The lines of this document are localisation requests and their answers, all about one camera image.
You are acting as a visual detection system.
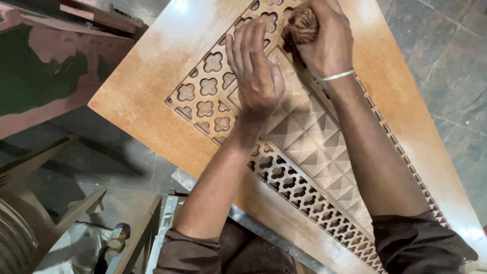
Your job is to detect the dark brown shirt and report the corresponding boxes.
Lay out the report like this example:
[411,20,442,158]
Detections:
[153,210,479,274]

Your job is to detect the brown fibre polishing wad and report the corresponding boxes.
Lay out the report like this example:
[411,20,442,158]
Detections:
[282,7,319,48]

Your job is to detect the wooden trestle stand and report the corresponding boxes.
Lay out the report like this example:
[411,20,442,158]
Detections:
[0,135,108,274]

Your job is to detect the person's right hand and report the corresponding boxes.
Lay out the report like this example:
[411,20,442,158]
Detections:
[294,0,355,83]

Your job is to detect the person's left hand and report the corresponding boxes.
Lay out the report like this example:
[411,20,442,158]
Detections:
[225,17,286,118]

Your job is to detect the crumpled plastic sheet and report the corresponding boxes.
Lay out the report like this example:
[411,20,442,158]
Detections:
[33,222,115,274]

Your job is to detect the stacked wooden frame pieces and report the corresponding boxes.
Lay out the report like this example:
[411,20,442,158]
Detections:
[0,0,148,39]

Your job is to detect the pink and green stained board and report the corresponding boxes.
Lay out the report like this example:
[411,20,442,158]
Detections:
[0,8,136,140]

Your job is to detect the carved wooden door panel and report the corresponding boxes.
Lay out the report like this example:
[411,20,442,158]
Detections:
[88,0,487,274]

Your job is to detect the small polish bottle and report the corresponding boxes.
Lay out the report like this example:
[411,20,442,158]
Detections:
[106,223,131,258]

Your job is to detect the silver wrist bangle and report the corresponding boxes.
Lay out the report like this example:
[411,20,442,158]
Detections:
[314,67,357,84]

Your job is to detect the wooden stool frame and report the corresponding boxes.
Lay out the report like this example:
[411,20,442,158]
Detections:
[113,193,164,274]

